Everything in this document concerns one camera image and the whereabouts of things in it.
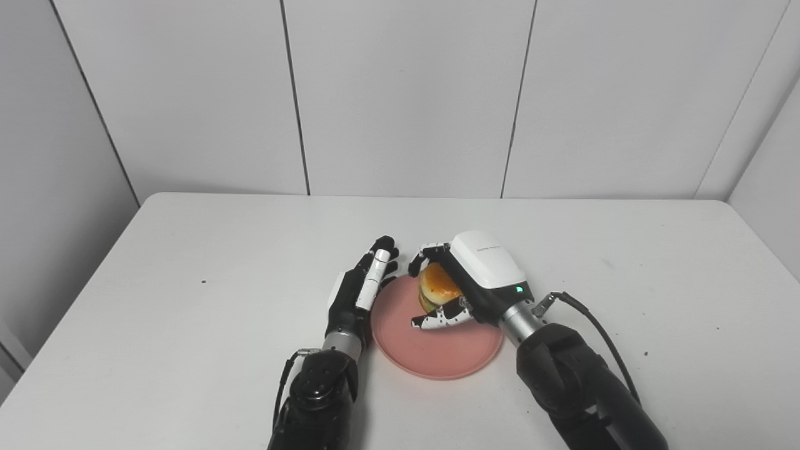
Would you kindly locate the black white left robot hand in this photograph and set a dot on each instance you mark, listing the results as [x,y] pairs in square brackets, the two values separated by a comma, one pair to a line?
[347,306]

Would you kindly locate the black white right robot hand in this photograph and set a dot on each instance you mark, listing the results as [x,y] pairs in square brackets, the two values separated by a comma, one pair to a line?
[487,262]

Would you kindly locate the toy hamburger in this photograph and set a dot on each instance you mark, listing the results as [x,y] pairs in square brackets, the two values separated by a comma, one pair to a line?
[437,284]

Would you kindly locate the pink round plate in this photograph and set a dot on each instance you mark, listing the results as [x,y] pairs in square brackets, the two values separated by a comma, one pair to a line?
[437,353]

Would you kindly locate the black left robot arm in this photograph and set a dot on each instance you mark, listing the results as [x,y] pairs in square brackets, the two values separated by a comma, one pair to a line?
[319,400]

